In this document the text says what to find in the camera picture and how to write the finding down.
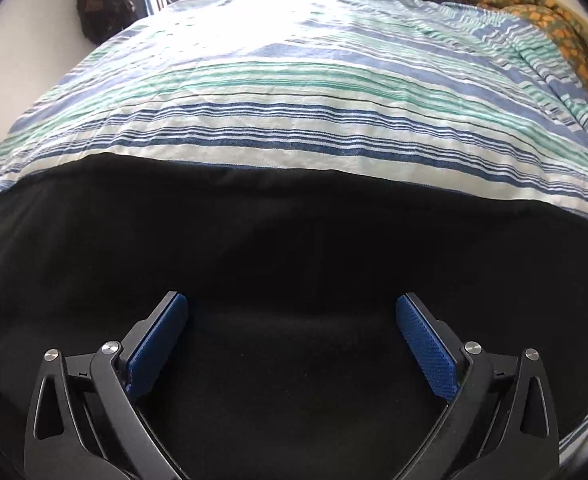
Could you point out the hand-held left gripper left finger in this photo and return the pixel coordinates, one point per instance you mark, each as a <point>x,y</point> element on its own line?
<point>159,340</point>

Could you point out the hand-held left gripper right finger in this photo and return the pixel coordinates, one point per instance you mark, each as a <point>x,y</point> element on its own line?
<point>426,345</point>

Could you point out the black polo shirt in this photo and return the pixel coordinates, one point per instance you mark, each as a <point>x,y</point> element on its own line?
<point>294,235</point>

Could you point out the striped bed sheet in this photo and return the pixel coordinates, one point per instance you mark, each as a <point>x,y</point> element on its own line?
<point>294,85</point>

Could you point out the dark hanging clothes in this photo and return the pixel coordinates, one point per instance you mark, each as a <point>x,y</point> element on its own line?
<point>104,5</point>

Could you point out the orange floral blanket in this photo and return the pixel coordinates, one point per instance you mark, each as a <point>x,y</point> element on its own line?
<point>563,30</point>

